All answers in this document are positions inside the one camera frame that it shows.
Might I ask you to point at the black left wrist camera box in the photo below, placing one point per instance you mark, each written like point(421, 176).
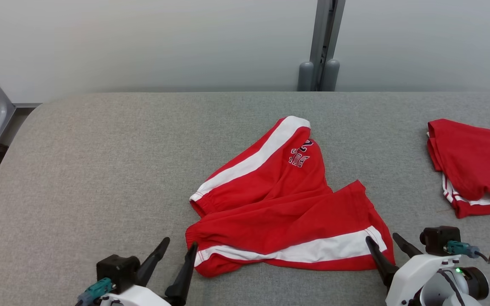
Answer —
point(117, 270)

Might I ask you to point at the red white jersey shirt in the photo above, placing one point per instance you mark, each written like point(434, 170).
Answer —
point(470, 161)

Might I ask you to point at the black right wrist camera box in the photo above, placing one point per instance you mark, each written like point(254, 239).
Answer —
point(438, 240)

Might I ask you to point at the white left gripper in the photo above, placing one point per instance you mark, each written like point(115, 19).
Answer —
point(136, 297)

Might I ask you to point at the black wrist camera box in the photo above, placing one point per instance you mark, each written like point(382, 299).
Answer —
point(438, 240)
point(117, 270)

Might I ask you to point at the grey vertical metal post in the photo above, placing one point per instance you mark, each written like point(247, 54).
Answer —
point(323, 42)

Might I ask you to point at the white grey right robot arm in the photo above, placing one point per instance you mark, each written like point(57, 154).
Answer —
point(453, 293)

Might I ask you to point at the red white sports shorts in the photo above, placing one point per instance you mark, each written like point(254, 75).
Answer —
point(279, 212)

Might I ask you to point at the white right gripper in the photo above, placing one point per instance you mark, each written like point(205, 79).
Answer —
point(411, 276)

